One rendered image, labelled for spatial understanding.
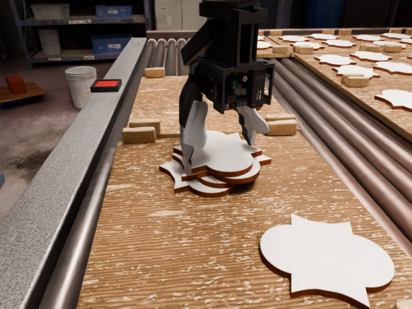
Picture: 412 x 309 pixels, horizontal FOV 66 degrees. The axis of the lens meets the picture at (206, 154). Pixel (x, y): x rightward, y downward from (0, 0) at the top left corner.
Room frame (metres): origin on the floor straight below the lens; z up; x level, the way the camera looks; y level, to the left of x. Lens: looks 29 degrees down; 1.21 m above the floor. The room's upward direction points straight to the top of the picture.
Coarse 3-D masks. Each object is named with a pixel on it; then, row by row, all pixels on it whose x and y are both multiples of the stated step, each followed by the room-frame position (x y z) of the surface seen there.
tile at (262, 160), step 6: (258, 156) 0.42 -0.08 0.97; (264, 156) 0.42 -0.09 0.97; (258, 162) 0.40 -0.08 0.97; (264, 162) 0.41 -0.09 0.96; (270, 162) 0.41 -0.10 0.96; (252, 168) 0.39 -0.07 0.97; (258, 168) 0.39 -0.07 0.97; (198, 174) 0.38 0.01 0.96; (204, 174) 0.38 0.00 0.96; (210, 174) 0.38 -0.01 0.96; (246, 174) 0.37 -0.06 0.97; (252, 174) 0.37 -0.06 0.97; (258, 174) 0.38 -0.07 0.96; (222, 180) 0.37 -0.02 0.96; (228, 180) 0.36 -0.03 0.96; (234, 180) 0.36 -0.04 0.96; (240, 180) 0.36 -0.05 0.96; (246, 180) 0.36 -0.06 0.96; (252, 180) 0.37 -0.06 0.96
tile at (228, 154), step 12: (216, 132) 0.48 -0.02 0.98; (216, 144) 0.44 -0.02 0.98; (228, 144) 0.44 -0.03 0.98; (240, 144) 0.44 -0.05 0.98; (192, 156) 0.40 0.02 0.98; (204, 156) 0.40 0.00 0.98; (216, 156) 0.40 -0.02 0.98; (228, 156) 0.40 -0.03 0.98; (240, 156) 0.40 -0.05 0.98; (252, 156) 0.40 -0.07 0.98; (192, 168) 0.37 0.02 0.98; (204, 168) 0.38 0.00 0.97; (216, 168) 0.37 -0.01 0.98; (228, 168) 0.37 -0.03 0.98; (240, 168) 0.37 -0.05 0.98
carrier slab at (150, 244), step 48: (144, 144) 0.52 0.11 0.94; (288, 144) 0.52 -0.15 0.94; (144, 192) 0.37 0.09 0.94; (240, 192) 0.37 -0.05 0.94; (288, 192) 0.37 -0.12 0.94; (336, 192) 0.37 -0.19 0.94; (96, 240) 0.28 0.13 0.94; (144, 240) 0.28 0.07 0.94; (192, 240) 0.28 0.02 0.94; (240, 240) 0.28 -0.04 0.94; (384, 240) 0.28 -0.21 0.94; (96, 288) 0.21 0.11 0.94; (144, 288) 0.21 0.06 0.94; (192, 288) 0.21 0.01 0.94; (240, 288) 0.21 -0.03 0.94; (288, 288) 0.21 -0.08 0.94
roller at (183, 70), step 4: (180, 40) 1.66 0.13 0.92; (184, 40) 1.67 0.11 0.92; (180, 44) 1.56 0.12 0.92; (184, 44) 1.57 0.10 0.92; (180, 48) 1.47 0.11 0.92; (180, 52) 1.39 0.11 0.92; (180, 56) 1.31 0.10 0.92; (180, 60) 1.25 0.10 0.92; (180, 64) 1.19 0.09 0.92; (180, 68) 1.14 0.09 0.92; (184, 68) 1.12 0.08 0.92; (188, 68) 1.15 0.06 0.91; (180, 72) 1.08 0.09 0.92; (184, 72) 1.07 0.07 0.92; (188, 72) 1.09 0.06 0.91
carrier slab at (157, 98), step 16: (144, 80) 0.92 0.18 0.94; (160, 80) 0.92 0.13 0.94; (176, 80) 0.92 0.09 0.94; (144, 96) 0.78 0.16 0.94; (160, 96) 0.78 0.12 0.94; (176, 96) 0.78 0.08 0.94; (272, 96) 0.78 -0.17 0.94; (144, 112) 0.67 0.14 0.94; (160, 112) 0.67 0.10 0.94; (176, 112) 0.67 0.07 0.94; (208, 112) 0.67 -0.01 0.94; (224, 112) 0.67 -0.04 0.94; (272, 112) 0.67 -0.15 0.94; (176, 128) 0.59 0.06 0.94; (208, 128) 0.59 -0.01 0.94; (224, 128) 0.59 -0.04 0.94; (240, 128) 0.59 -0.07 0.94
